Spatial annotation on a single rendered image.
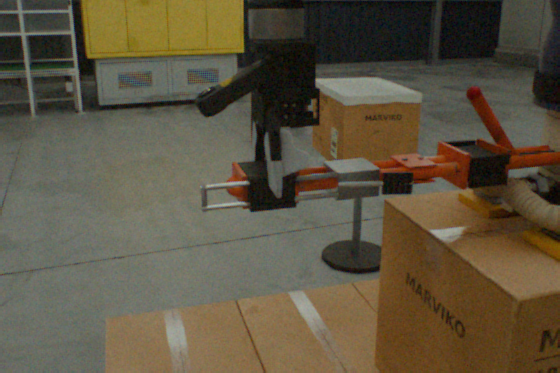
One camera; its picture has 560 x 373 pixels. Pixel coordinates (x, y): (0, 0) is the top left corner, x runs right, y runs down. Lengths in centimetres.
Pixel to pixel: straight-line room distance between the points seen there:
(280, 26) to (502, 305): 50
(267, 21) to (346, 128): 200
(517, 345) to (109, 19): 735
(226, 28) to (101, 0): 174
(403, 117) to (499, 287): 201
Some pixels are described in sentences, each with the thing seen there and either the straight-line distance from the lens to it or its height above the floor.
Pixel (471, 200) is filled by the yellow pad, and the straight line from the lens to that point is 111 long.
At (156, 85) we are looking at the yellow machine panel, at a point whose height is 31.
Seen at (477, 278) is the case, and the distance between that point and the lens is 89.
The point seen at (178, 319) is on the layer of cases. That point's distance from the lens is 172.
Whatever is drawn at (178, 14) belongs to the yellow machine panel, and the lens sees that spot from 798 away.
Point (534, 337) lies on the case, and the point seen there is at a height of 100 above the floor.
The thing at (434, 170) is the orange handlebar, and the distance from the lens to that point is 88.
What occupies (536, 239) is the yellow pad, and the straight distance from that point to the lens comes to 98.
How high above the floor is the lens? 146
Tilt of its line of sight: 17 degrees down
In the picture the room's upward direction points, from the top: straight up
